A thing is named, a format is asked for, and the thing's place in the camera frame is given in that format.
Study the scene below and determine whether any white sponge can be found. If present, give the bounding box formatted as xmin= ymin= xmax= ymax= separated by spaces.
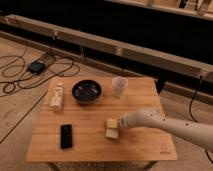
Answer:
xmin=105 ymin=127 xmax=119 ymax=139

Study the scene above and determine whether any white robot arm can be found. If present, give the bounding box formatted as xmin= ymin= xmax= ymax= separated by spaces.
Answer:
xmin=105 ymin=108 xmax=213 ymax=152

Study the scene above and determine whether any clear plastic cup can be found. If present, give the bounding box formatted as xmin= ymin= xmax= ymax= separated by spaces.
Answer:
xmin=112 ymin=76 xmax=128 ymax=98

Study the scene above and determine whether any wooden table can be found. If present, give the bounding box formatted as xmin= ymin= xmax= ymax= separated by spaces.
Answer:
xmin=26 ymin=76 xmax=177 ymax=162

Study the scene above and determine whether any dark blue bowl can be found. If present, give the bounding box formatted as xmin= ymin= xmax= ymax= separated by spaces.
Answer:
xmin=72 ymin=80 xmax=102 ymax=104

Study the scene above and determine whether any black rectangular remote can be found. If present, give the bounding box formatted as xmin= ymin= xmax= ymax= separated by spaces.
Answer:
xmin=60 ymin=124 xmax=72 ymax=149

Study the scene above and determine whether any long wooden beam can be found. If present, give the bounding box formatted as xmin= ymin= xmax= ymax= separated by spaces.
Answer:
xmin=0 ymin=15 xmax=213 ymax=83

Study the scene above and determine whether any blue power adapter box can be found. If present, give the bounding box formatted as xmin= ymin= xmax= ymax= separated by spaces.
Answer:
xmin=27 ymin=61 xmax=45 ymax=75

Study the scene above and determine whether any black floor cable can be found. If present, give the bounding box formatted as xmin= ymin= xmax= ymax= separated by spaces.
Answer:
xmin=0 ymin=44 xmax=81 ymax=95

